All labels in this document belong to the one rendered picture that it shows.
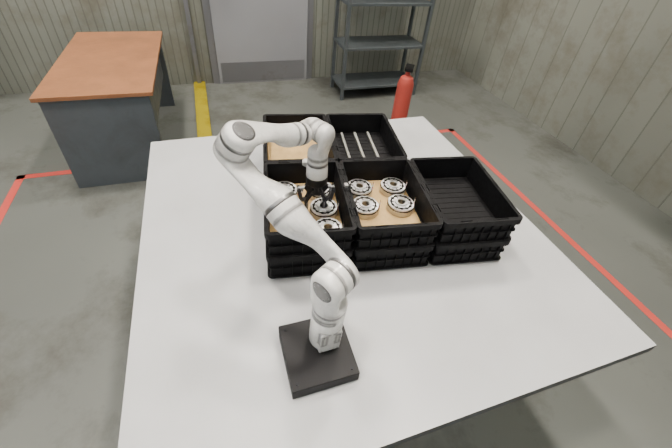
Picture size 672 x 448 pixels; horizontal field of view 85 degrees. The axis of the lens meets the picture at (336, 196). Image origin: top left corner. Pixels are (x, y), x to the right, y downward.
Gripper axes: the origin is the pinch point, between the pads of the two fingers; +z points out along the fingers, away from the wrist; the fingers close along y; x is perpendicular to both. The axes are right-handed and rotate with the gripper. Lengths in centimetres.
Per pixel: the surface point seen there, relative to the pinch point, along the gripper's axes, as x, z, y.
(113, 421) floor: -32, 87, -85
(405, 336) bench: -46, 16, 24
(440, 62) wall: 362, 76, 213
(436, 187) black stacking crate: 12, 4, 53
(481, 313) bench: -41, 16, 53
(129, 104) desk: 135, 26, -104
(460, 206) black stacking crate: -1, 3, 59
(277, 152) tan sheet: 41.7, 3.9, -12.5
